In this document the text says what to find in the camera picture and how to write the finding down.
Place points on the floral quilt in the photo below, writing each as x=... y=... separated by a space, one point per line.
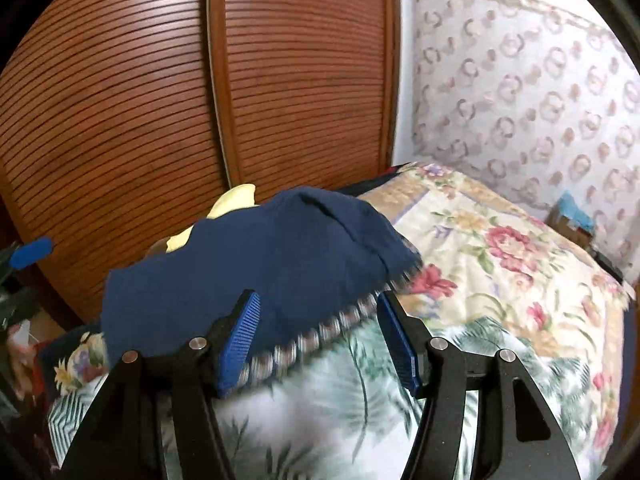
x=80 y=365

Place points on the wooden slatted wardrobe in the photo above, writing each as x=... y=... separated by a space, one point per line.
x=150 y=110

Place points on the leaf-print sheet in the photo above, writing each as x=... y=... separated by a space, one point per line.
x=325 y=410

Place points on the dark circle-patterned pillow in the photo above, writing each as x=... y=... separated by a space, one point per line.
x=310 y=335

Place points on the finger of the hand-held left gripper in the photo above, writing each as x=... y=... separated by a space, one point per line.
x=20 y=305
x=32 y=252

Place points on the navy bed sheet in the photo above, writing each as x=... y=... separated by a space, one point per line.
x=370 y=185

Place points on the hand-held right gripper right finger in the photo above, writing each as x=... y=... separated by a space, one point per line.
x=397 y=345

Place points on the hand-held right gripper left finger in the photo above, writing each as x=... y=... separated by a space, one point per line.
x=240 y=345

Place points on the floral blanket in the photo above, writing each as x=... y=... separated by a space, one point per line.
x=500 y=270

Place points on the navy printed t-shirt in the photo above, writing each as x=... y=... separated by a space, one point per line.
x=280 y=260

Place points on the red floral cloth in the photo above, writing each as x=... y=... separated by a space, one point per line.
x=22 y=365

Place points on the cardboard box with blue cloth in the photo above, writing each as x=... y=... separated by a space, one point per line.
x=572 y=217

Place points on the circle-patterned sheer curtain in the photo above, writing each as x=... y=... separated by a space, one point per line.
x=525 y=85

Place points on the black flat object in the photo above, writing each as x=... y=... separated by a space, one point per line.
x=609 y=266

